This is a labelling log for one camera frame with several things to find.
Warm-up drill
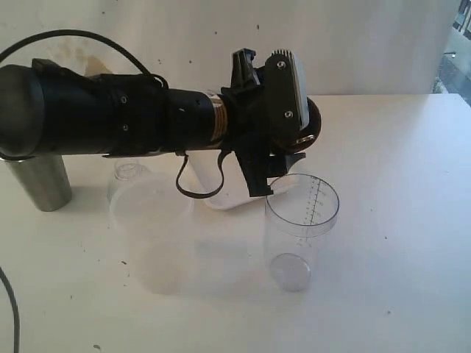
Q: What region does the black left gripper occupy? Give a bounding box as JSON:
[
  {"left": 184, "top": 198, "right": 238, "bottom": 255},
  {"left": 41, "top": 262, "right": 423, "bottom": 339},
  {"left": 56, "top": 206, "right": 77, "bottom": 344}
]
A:
[{"left": 221, "top": 49, "right": 305, "bottom": 197}]

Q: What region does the brown wooden cup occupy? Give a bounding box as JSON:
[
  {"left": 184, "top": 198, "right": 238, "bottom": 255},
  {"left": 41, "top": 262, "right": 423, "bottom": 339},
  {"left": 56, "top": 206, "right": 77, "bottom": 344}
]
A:
[{"left": 288, "top": 98, "right": 322, "bottom": 153}]

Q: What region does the gold coin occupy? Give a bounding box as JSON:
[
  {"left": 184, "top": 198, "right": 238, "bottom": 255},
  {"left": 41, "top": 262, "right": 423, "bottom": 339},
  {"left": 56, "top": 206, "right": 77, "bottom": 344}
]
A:
[{"left": 296, "top": 135, "right": 316, "bottom": 144}]

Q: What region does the stainless steel cup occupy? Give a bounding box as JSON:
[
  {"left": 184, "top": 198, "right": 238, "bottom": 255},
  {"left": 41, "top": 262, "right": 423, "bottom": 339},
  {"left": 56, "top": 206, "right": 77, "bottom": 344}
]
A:
[{"left": 1, "top": 155, "right": 72, "bottom": 212}]

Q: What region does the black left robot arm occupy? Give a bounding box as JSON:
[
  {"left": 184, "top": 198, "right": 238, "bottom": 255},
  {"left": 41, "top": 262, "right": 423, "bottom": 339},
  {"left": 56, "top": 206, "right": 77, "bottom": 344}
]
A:
[{"left": 1, "top": 49, "right": 310, "bottom": 196}]

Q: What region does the clear graduated shaker cup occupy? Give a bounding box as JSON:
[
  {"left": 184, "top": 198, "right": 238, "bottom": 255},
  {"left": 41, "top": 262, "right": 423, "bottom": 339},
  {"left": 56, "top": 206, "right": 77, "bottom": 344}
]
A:
[{"left": 263, "top": 173, "right": 340, "bottom": 293}]

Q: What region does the clear plastic shaker lid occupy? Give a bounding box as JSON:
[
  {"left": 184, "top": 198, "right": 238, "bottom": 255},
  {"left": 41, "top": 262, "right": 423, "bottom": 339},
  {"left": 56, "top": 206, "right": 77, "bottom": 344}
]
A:
[{"left": 107, "top": 158, "right": 151, "bottom": 203}]

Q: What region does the frosted plastic deli container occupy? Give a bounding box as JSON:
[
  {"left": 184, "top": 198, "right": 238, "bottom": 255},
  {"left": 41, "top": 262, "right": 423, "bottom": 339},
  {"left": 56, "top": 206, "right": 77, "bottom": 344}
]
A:
[{"left": 110, "top": 172, "right": 193, "bottom": 295}]

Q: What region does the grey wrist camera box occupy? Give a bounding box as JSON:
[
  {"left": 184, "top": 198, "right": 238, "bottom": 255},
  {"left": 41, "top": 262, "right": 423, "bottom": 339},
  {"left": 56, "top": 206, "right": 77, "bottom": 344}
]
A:
[{"left": 264, "top": 49, "right": 309, "bottom": 134}]

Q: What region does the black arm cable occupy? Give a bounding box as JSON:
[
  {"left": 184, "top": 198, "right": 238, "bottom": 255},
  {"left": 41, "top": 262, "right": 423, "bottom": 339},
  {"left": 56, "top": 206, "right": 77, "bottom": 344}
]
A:
[{"left": 0, "top": 30, "right": 166, "bottom": 89}]

